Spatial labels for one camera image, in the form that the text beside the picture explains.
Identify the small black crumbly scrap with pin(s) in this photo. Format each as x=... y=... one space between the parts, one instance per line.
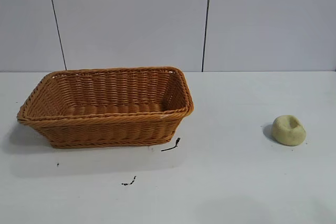
x=133 y=179

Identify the pale yellow egg yolk pastry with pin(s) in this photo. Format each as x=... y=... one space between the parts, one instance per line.
x=287 y=132

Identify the brown woven wicker basket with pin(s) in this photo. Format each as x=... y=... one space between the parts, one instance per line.
x=105 y=132

